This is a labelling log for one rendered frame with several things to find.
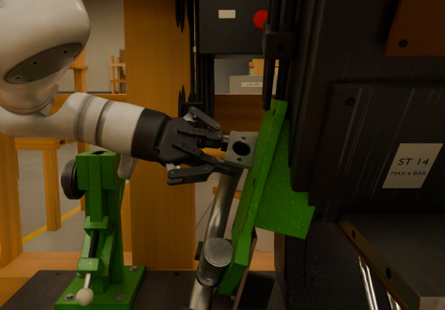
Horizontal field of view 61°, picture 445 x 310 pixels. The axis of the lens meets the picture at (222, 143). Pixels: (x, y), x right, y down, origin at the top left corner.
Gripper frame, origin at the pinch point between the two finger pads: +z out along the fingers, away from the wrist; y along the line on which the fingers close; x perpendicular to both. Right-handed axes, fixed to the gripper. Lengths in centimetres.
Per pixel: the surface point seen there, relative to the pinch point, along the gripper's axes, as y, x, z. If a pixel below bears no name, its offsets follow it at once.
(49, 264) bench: -9, 49, -33
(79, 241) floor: 74, 285, -91
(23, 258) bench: -8, 52, -40
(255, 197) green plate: -9.3, -6.3, 3.3
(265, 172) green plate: -6.9, -8.6, 3.7
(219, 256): -15.3, -0.6, 1.0
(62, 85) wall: 684, 841, -473
